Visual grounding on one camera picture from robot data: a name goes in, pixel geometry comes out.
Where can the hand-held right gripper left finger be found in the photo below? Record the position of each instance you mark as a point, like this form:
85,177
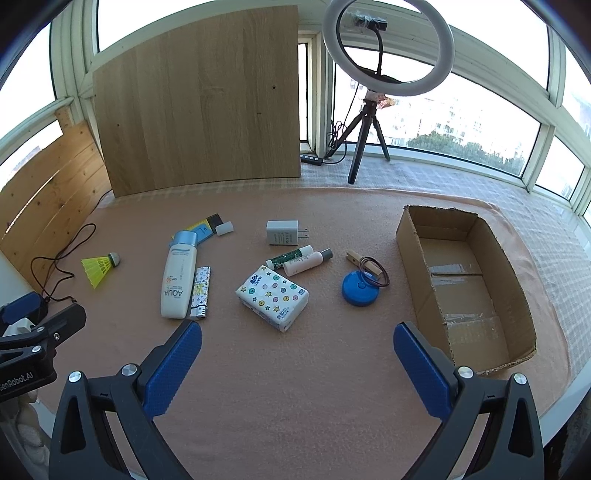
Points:
173,364

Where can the white window frame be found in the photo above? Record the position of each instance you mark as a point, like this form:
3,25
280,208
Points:
74,50

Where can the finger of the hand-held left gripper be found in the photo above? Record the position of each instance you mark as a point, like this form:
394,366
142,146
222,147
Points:
18,307
60,325

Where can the yellow shuttlecock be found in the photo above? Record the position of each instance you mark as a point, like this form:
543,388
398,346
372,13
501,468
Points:
99,267

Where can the crumpled brown tape wad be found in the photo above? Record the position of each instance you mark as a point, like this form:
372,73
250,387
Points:
383,100

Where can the white wall charger adapter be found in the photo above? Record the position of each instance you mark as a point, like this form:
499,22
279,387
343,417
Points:
281,233

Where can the large wooden board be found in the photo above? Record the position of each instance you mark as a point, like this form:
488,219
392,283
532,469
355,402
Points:
198,101

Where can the white sunscreen bottle blue cap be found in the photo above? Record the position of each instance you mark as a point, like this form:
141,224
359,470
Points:
178,281

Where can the green tube white cap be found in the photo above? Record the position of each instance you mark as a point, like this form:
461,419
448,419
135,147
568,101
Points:
286,258

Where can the wooden slat panel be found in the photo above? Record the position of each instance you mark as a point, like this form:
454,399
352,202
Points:
46,198

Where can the wooden clothespin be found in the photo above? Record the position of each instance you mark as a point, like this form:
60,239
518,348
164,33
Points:
358,259

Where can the cardboard box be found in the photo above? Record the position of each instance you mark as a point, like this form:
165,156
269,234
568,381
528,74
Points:
466,286

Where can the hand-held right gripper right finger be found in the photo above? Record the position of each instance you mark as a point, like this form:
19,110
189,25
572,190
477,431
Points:
422,369

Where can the blue round lid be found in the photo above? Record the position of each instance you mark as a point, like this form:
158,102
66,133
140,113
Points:
358,290

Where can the patterned white lighter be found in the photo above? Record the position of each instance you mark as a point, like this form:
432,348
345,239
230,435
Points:
201,290

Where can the yellow blue card packet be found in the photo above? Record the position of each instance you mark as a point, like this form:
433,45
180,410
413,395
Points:
201,233

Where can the small pink bottle grey cap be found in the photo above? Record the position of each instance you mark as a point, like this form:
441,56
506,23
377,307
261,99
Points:
302,264

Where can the small white eraser block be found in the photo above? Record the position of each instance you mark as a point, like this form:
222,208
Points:
225,228

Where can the white power strip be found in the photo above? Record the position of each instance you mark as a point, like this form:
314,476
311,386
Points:
18,328

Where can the patterned white tissue pack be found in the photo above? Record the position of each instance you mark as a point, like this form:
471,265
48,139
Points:
270,295

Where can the brown rubber band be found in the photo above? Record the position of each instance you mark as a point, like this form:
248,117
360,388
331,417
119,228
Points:
386,276

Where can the black webcam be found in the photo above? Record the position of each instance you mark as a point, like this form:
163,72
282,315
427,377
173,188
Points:
369,21

